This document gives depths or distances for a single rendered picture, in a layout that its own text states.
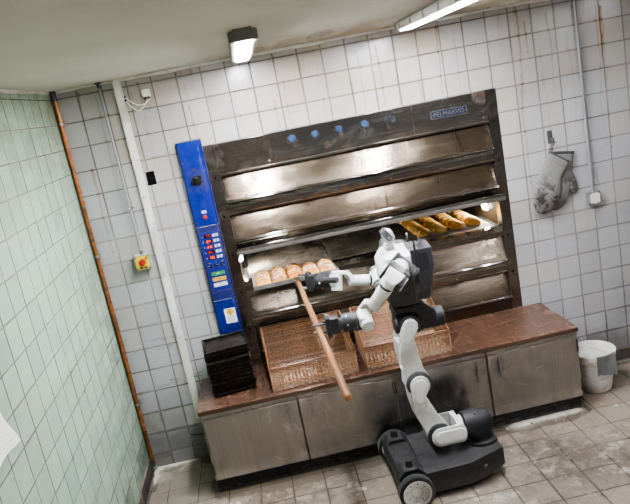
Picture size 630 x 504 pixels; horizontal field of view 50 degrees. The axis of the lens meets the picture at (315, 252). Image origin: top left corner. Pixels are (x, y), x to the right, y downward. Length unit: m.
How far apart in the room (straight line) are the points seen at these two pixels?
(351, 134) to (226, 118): 0.81
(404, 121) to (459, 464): 2.15
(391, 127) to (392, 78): 0.31
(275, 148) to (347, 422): 1.79
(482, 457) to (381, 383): 0.74
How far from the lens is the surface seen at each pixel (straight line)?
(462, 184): 4.68
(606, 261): 5.21
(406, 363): 3.88
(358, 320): 3.32
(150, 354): 4.74
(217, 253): 4.48
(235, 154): 4.44
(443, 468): 4.02
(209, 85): 4.41
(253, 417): 4.29
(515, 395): 4.60
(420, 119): 4.58
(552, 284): 5.07
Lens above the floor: 2.31
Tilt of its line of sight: 13 degrees down
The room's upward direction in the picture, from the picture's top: 11 degrees counter-clockwise
